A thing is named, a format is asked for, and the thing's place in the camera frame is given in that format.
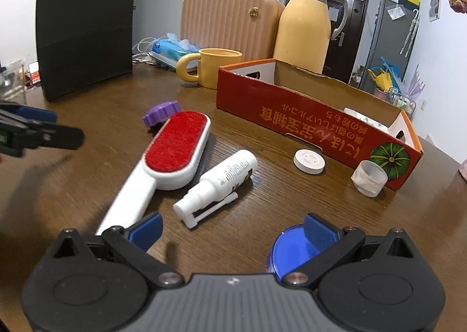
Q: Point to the white wall panel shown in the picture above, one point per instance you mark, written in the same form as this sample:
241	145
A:
436	5

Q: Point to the grey refrigerator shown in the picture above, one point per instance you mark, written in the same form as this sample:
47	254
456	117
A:
386	40

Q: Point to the white round disc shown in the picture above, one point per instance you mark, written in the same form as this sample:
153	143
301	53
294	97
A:
308	160

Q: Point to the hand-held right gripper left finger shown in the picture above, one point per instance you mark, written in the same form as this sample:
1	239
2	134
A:
147	231

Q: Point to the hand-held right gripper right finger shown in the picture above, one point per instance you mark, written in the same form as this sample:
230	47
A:
321	233

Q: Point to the pink ribbed suitcase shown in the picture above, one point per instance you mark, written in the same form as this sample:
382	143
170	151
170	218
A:
226	22

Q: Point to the clear plastic bag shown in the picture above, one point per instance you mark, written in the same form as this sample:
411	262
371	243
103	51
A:
396	11

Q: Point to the blue tissue pack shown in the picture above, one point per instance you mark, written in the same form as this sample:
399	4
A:
171	49

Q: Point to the folded white umbrella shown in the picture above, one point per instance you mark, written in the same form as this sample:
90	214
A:
410	33

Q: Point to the yellow thermos jug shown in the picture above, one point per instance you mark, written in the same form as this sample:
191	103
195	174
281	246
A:
302	33

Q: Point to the black paper bag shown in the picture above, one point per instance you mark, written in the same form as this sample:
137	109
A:
84	25

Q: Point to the yellow mug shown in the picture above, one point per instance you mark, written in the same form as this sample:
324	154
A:
215	69

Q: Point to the purple scalloped lid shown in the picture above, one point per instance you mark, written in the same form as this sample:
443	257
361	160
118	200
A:
160	115

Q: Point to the purple feather decoration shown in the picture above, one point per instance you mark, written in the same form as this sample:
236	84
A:
416	80

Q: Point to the blue round lid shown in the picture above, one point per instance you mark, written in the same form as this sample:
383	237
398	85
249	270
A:
288	251

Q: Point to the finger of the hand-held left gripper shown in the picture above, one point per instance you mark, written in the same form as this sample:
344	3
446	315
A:
58	137
36	114

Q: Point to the red cardboard box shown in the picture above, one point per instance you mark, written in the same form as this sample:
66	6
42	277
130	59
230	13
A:
292	113

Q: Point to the red and white lint brush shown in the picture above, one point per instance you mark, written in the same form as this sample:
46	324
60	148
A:
175	146

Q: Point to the translucent plastic cup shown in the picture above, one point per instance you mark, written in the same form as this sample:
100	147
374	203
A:
368	179

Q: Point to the dark brown door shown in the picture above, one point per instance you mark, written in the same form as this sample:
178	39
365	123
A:
350	44

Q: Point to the white spray bottle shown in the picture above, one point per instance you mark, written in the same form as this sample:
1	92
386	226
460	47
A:
226	175

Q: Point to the clear acrylic organizer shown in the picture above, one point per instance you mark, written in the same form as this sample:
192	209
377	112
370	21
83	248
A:
12	78

